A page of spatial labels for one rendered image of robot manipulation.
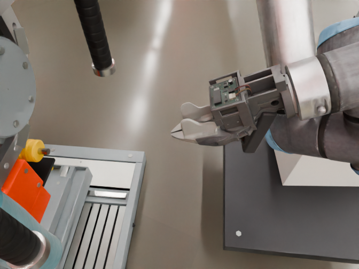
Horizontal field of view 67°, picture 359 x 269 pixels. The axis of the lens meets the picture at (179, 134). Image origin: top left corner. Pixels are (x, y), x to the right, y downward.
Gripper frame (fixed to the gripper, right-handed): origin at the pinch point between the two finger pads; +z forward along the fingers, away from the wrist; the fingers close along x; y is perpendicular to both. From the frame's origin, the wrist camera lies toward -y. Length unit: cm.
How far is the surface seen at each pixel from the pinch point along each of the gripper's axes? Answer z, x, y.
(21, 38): 28.1, -20.7, 20.6
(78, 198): 56, -11, -32
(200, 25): 17, -156, -68
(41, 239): 11.2, 21.5, 13.5
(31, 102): 14.9, 3.1, 19.6
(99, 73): 10.9, -9.1, 12.5
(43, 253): 10.7, 23.0, 13.1
